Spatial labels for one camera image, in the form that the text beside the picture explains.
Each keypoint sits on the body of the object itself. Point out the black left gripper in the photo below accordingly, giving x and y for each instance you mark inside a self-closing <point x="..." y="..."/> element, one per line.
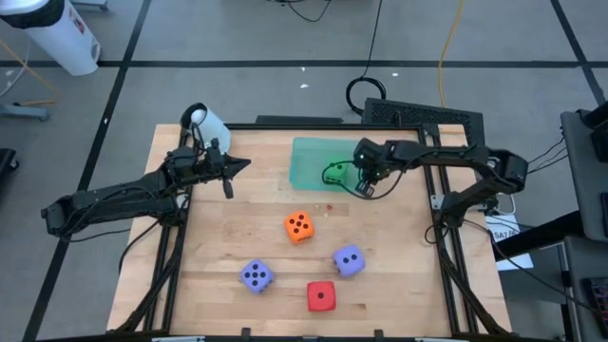
<point x="209" y="171"/>

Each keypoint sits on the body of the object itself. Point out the white cylindrical trash bin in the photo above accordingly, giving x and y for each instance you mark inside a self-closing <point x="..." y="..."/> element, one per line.
<point x="66" y="43"/>

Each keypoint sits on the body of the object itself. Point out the white cylindrical device on stand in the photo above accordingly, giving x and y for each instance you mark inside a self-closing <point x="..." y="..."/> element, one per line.
<point x="214" y="130"/>

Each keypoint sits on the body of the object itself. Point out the black metal table frame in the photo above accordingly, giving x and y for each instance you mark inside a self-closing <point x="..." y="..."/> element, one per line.
<point x="332" y="127"/>

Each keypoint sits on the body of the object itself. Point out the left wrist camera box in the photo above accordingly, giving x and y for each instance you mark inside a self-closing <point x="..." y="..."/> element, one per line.
<point x="214" y="152"/>

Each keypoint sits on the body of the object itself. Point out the large red foam die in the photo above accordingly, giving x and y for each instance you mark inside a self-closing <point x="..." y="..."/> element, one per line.
<point x="316" y="304"/>

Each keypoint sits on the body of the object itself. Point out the black table clamp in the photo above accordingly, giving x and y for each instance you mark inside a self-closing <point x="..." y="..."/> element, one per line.
<point x="246" y="333"/>
<point x="379" y="335"/>

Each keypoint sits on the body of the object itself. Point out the teal translucent plastic bin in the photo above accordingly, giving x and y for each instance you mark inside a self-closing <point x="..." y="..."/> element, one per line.
<point x="309" y="161"/>

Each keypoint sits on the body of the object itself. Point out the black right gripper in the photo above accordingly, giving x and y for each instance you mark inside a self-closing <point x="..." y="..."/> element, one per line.
<point x="375" y="172"/>

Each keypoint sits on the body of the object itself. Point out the silver mounting bracket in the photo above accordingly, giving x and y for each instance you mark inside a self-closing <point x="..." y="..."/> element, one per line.
<point x="437" y="202"/>

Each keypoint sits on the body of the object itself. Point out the large purple foam die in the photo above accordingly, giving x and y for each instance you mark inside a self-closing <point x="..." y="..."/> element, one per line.
<point x="349" y="270"/>
<point x="256" y="286"/>

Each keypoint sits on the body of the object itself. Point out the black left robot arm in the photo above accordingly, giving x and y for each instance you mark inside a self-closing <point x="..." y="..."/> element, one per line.
<point x="119" y="195"/>

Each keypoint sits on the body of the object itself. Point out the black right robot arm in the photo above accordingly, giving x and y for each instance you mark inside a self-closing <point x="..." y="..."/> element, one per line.
<point x="451" y="154"/>

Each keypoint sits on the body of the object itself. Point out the large green foam die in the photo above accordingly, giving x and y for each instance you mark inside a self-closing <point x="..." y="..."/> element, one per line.
<point x="338" y="173"/>

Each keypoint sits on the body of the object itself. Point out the grey stand foot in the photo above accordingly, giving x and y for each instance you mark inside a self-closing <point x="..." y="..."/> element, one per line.
<point x="24" y="112"/>

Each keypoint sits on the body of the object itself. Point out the large orange foam die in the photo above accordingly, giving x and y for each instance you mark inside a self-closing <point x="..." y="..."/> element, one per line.
<point x="299" y="237"/>

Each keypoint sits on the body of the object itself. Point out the white paper sheet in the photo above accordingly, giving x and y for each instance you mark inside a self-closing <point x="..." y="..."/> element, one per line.
<point x="503" y="228"/>

